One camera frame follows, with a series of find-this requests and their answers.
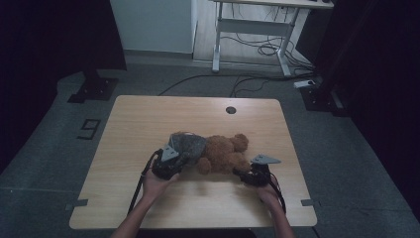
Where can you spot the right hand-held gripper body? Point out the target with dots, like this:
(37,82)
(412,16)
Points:
(259,177)

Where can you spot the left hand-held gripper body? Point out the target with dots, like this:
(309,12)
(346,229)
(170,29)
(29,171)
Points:
(168,165)

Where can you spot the brown teddy bear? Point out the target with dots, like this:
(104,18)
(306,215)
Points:
(224,153)

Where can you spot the grey fluffy towel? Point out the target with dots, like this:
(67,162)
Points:
(189,145)

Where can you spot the person's right hand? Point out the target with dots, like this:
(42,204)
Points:
(269,195)

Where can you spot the person's left hand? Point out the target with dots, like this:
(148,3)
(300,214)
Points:
(155,188)

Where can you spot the grey tape piece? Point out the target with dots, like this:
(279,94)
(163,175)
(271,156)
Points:
(76,204)
(310,202)

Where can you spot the black stand base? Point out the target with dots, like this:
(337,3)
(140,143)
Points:
(94,87)
(322,99)

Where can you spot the white power strip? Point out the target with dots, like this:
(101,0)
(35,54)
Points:
(304,84)

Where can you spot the white partition panel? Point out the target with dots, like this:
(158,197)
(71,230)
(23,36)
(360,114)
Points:
(152,26)

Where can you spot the black curtain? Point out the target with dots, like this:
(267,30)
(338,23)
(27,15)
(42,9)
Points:
(379,82)
(49,49)

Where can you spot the white desk frame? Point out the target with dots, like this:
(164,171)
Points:
(254,26)

